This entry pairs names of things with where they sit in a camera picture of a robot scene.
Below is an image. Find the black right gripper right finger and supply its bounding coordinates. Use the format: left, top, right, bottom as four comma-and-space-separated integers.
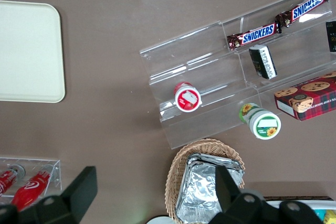
208, 166, 267, 224

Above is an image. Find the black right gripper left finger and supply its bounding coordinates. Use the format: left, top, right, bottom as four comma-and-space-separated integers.
31, 166, 98, 224

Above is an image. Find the light oval wicker basket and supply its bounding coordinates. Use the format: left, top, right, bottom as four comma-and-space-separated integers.
164, 137, 245, 222

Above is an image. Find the cream plastic tray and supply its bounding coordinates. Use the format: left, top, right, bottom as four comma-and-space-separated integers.
0, 0, 66, 103

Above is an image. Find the clear acrylic bottle rack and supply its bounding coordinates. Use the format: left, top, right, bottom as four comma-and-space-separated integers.
0, 157, 62, 205

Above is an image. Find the aluminium foil container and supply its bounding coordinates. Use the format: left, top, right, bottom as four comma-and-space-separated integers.
186, 152, 245, 183
176, 165, 244, 221

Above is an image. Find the red cola bottle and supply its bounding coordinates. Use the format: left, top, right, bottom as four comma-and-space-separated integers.
0, 165, 26, 196
12, 170, 55, 210

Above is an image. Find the green sunflower lid cup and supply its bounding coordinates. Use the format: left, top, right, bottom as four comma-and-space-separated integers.
238, 102, 282, 140

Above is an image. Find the teal snack packet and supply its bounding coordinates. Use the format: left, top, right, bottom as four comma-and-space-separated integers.
313, 209, 326, 221

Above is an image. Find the yellow snack packet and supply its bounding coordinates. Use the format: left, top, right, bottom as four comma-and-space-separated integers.
324, 209, 336, 224

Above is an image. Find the red lid cup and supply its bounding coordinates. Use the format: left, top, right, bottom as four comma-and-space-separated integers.
174, 81, 203, 113

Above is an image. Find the red plaid cookie box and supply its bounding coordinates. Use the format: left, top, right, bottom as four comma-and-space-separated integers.
274, 71, 336, 122

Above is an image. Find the small black chocolate box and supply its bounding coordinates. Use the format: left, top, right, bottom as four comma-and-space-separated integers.
325, 20, 336, 53
248, 45, 278, 80

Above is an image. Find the clear acrylic stepped shelf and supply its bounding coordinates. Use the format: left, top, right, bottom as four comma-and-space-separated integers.
139, 0, 336, 149

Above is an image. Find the brown Snickers bar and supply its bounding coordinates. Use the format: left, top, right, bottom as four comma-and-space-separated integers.
227, 23, 283, 51
275, 0, 330, 28

